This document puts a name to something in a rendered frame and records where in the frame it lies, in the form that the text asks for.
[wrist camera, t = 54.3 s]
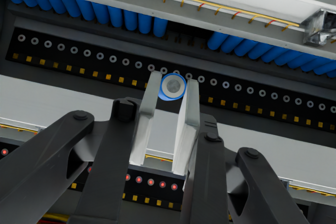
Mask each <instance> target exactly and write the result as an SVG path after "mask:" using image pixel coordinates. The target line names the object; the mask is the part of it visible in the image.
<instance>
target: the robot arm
mask: <svg viewBox="0 0 336 224"><path fill-rule="evenodd" d="M162 75H163V74H162V73H161V72H160V71H156V70H154V71H152V72H151V75H150V78H149V81H148V84H147V87H146V90H145V93H144V96H143V99H142V100H141V99H136V98H132V97H126V98H118V99H115V100H114V101H113V104H112V110H111V116H110V119H109V120H107V121H95V117H94V115H92V114H91V113H89V112H87V111H84V110H74V111H70V112H68V113H67V114H65V115H64V116H62V117H61V118H60V119H58V120H57V121H55V122H54V123H52V124H51V125H49V126H48V127H47V128H45V129H44V130H42V131H41V132H39V133H38V134H37V135H35V136H34V137H32V138H31V139H29V140H28V141H27V142H25V143H24V144H22V145H21V146H19V147H18V148H16V149H15V150H14V151H12V152H11V153H9V154H8V155H6V156H5V157H4V158H2V159H1V160H0V224H36V223H37V222H38V221H39V220H40V219H41V218H42V216H43V215H44V214H45V213H46V212H47V211H48V210H49V209H50V207H51V206H52V205H53V204H54V203H55V202H56V201H57V200H58V198H59V197H60V196H61V195H62V194H63V193H64V192H65V191H66V189H67V188H68V187H69V186H70V185H71V184H72V183H73V181H74V180H75V179H76V178H77V177H78V176H79V175H80V174H81V172H82V171H83V170H84V169H85V168H86V167H87V165H88V163H89V162H93V164H92V167H91V169H90V172H89V175H88V177H87V180H86V183H85V185H84V188H83V191H82V193H81V196H80V198H79V201H78V204H77V206H76V209H75V212H74V214H73V213H71V214H70V216H69V218H68V220H67V222H66V224H118V220H119V214H120V209H121V204H122V198H123V193H124V188H125V182H126V177H127V172H128V166H129V162H130V164H132V165H137V166H141V165H143V163H144V158H145V154H146V149H147V145H148V140H149V136H150V131H151V127H152V122H153V118H154V113H155V108H156V104H157V99H158V94H159V89H160V84H161V80H162ZM187 171H188V172H187ZM172 172H173V173H174V174H177V175H181V176H184V175H186V174H187V175H186V178H185V182H184V185H183V190H184V193H183V200H182V207H181V214H180V221H179V224H230V223H229V213H230V215H231V218H232V221H233V223H234V224H310V223H309V222H308V220H307V219H306V217H305V216H304V214H303V213H302V211H301V210H300V208H299V207H298V205H297V204H296V202H295V201H294V199H293V198H292V197H291V195H290V194H289V192H288V191H287V189H286V188H285V186H284V185H283V183H282V182H281V180H280V179H279V177H278V176H277V174H276V173H275V171H274V170H273V168H272V167H271V165H270V164H269V162H268V161H267V160H266V158H265V157H264V156H263V154H262V153H260V152H259V151H257V150H256V149H254V148H249V147H241V148H239V150H238V152H235V151H232V150H230V149H228V148H226V147H225V146H224V141H223V139H222V138H221V137H220V136H219V133H218V127H217V120H216V119H215V118H214V117H213V116H212V115H209V114H205V113H201V112H200V103H199V82H198V81H197V80H195V79H189V80H187V84H186V90H185V94H184V96H183V100H182V104H181V107H180V111H179V115H178V122H177V131H176V139H175V147H174V155H173V163H172Z"/></svg>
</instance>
